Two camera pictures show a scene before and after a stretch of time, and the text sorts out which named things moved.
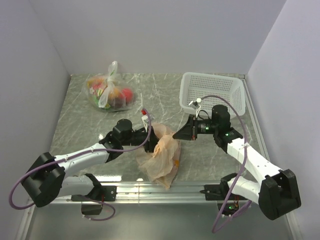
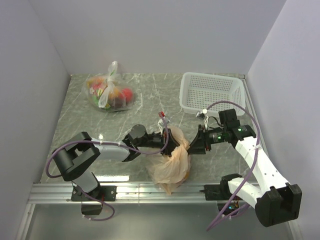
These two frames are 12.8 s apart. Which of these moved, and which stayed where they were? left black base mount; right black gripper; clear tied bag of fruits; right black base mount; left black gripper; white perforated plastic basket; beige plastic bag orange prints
Moved: left black gripper; right black gripper; beige plastic bag orange prints
Stayed: white perforated plastic basket; clear tied bag of fruits; right black base mount; left black base mount
